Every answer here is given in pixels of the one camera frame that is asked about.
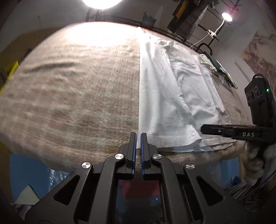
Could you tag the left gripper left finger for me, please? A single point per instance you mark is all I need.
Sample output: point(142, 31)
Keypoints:
point(131, 153)

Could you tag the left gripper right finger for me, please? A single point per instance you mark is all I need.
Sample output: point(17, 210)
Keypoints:
point(145, 155)

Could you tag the white shirt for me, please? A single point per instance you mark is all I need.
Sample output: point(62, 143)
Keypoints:
point(177, 96)

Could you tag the stack of folded clothes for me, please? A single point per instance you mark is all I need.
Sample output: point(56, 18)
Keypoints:
point(218, 70)

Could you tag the white gloved right hand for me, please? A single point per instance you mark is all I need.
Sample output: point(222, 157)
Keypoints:
point(258, 163)

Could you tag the blue plastic bag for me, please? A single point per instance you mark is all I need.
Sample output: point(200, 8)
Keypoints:
point(26, 171)

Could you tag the white clip lamp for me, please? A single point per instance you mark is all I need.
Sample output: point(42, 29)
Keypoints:
point(213, 29)

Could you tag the small potted plant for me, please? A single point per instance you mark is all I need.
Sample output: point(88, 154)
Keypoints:
point(148, 21)

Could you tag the dark hanging garment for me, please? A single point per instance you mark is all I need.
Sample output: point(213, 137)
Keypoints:
point(187, 16)

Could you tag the yellow box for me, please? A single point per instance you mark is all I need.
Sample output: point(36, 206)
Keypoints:
point(7, 71)

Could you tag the black camera box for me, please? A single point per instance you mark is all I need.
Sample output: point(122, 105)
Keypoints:
point(261, 101)

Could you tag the ring light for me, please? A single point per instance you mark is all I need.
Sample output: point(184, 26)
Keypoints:
point(101, 4)

